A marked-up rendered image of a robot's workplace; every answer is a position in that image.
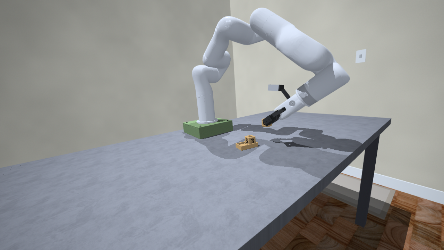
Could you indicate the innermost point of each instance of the tan wooden tray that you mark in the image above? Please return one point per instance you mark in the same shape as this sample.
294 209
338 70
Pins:
242 146

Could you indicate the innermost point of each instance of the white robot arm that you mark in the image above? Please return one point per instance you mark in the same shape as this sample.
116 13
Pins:
294 44

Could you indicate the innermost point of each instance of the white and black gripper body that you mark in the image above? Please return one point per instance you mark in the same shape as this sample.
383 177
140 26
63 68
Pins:
292 105

